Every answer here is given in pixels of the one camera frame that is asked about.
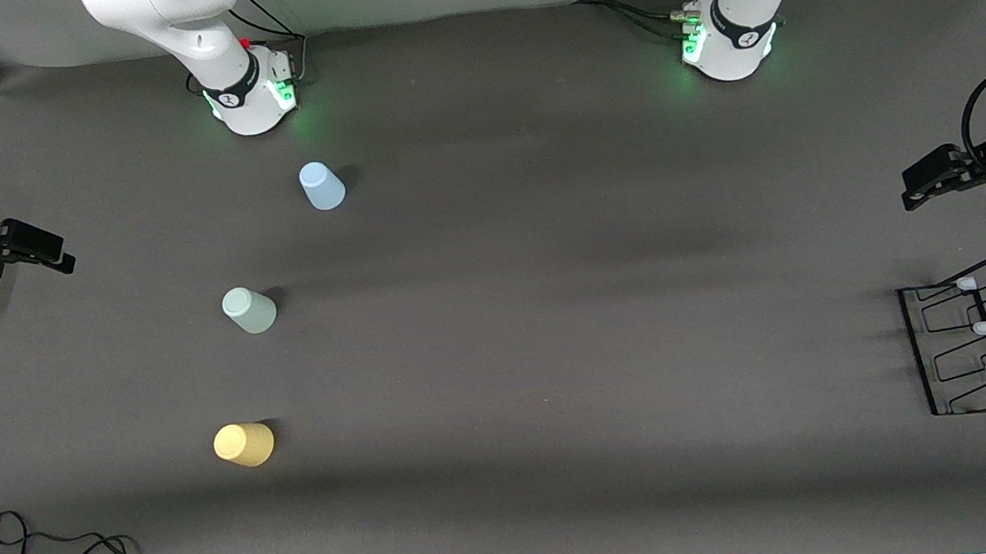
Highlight dark grey table mat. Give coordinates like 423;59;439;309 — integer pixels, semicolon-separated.
0;0;986;554

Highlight black right arm base cables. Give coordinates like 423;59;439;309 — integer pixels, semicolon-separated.
179;0;313;100

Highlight pale green plastic cup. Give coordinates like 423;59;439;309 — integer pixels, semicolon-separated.
220;284;279;338

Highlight black arm base cables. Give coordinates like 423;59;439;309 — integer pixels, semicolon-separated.
572;0;736;49
179;0;313;100

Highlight black left arm base cables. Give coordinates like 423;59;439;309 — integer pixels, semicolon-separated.
572;0;736;49

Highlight yellow plastic cup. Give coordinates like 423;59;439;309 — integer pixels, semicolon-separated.
212;421;278;470

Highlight light blue plastic cup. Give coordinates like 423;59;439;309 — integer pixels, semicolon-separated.
298;159;348;213

